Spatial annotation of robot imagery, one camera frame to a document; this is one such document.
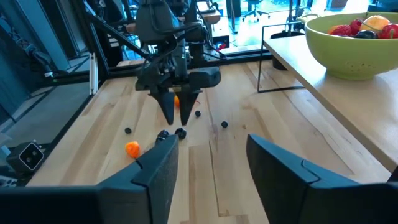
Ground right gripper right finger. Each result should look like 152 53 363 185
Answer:
246 134 360 224

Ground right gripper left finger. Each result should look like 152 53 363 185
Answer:
97 134 180 224

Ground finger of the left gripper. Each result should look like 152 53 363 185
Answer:
150 88 176 126
175 88 202 126

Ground small peach with stem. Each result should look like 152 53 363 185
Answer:
173 95 201 109

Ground yellow-orange peach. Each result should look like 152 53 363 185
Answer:
124 141 141 159

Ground red strawberry green leaves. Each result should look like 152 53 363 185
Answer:
331 24 353 37
377 23 398 40
349 17 364 35

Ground green plastic colander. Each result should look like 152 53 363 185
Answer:
297 11 398 81

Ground large yellow-red peach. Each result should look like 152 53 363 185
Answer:
359 14 391 34

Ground wooden background table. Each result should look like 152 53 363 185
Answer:
198 9 222 25

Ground silver aluminium bar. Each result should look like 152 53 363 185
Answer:
89 52 100 96

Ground black office chair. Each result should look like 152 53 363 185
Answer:
241 0 271 23

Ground wooden shelf riser black legs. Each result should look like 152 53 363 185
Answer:
256 21 398 183

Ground black box white socket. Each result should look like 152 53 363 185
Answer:
5 140 45 174

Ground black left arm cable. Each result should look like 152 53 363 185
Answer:
148 0 205 78

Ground grey cable bundle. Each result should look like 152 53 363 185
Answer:
12 34 55 78

